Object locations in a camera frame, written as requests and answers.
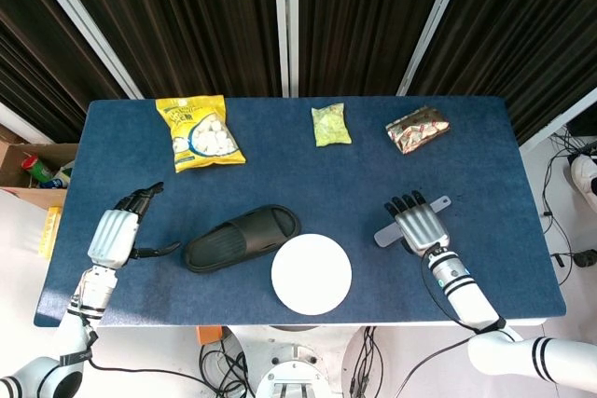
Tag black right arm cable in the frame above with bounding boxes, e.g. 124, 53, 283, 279
401, 253, 507, 397

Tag blue table mat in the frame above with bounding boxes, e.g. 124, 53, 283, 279
33, 95, 567, 328

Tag green snack bag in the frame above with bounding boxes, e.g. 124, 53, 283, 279
311, 103, 353, 148

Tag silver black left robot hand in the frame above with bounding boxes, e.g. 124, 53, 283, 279
87, 181, 182, 269

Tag green can red lid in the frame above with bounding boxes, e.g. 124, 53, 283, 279
21, 155, 55, 184

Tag yellow packet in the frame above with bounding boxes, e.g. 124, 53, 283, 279
37, 205, 63, 260

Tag black cable tangle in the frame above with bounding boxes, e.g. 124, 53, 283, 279
199, 340, 257, 398

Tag white sneaker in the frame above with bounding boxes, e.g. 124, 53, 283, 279
571, 154, 597, 208

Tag white slanted frame post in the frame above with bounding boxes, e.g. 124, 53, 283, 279
396, 0, 475, 96
21, 0, 144, 100

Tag black slipper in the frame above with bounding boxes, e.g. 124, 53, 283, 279
184, 204, 302, 274

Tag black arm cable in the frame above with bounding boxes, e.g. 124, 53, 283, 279
87, 354, 220, 393
401, 253, 507, 397

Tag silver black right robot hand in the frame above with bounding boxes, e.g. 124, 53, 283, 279
382, 190, 451, 258

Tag orange box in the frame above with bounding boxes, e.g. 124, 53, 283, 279
195, 325, 225, 347

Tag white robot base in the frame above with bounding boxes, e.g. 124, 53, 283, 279
230, 323, 369, 398

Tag white upright frame post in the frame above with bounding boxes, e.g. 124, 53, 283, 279
272, 0, 299, 99

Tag gold red snack bag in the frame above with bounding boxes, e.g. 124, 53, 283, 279
385, 105, 451, 156

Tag blue white bottle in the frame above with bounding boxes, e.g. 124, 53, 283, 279
41, 160, 76, 189

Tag dark brown curtain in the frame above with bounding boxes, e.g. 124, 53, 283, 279
408, 0, 597, 145
46, 0, 284, 100
0, 0, 127, 143
297, 0, 453, 97

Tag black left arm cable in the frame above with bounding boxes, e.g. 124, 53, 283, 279
87, 354, 220, 393

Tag black floor cables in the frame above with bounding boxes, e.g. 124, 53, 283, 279
543, 130, 597, 287

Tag brown cardboard box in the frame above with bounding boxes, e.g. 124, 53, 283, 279
0, 125, 79, 211

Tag hanging black cable bundle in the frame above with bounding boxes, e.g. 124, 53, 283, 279
349, 325, 384, 398

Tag white round plate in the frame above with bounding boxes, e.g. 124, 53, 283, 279
271, 232, 354, 316

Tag yellow snack bag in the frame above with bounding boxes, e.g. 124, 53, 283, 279
155, 94, 247, 174

